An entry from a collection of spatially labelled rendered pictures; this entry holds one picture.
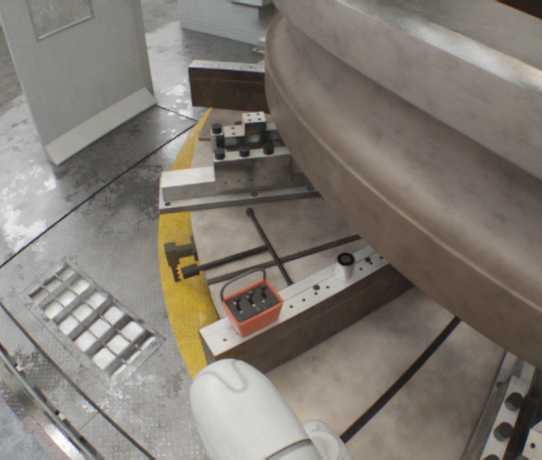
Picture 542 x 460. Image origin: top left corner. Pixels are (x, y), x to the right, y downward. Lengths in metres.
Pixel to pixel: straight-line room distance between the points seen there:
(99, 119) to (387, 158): 3.15
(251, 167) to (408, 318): 1.19
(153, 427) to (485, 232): 1.78
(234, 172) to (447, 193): 1.36
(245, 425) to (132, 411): 1.79
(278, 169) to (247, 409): 2.04
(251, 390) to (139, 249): 2.42
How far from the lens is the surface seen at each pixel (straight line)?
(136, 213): 3.28
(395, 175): 1.66
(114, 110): 4.40
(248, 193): 2.73
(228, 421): 0.64
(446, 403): 2.12
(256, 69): 3.48
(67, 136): 4.19
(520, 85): 1.16
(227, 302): 1.66
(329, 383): 2.04
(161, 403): 2.38
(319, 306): 1.82
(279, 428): 0.64
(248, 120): 2.52
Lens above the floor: 2.15
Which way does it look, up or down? 46 degrees down
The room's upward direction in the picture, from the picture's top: straight up
